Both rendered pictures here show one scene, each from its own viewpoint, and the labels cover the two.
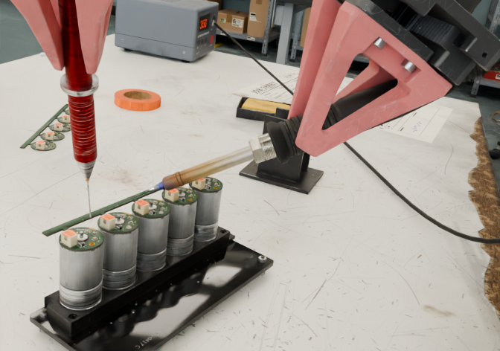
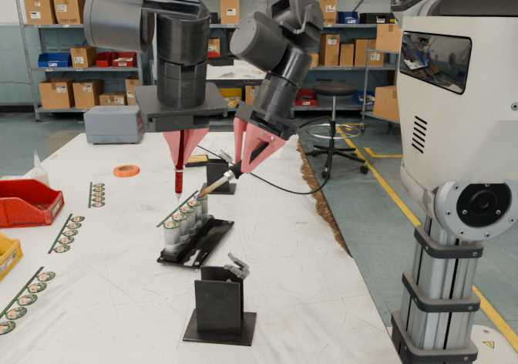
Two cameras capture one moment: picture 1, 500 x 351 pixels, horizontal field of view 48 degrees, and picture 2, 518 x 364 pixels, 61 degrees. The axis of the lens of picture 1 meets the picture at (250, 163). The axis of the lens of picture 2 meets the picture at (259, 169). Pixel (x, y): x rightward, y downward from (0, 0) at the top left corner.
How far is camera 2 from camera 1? 0.38 m
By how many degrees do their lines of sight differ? 16
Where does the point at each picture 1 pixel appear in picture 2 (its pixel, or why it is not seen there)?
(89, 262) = (177, 232)
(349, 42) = (253, 135)
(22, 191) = (108, 224)
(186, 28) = (131, 124)
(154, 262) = (193, 230)
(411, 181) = (276, 178)
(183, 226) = (199, 214)
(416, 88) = (276, 144)
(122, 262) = (185, 231)
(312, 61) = (239, 142)
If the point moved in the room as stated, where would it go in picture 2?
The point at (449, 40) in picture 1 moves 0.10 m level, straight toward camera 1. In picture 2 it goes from (282, 128) to (284, 147)
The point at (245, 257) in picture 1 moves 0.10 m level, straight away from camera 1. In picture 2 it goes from (223, 223) to (213, 201)
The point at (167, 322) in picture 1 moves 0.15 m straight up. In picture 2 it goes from (207, 249) to (203, 160)
